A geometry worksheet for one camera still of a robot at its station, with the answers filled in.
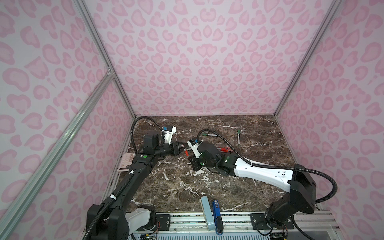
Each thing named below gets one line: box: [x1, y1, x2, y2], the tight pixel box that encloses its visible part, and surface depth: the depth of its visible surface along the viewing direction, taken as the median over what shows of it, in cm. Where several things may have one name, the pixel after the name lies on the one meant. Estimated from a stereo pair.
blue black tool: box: [212, 200, 224, 236], surface depth 73 cm
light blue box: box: [200, 195, 216, 231], surface depth 74 cm
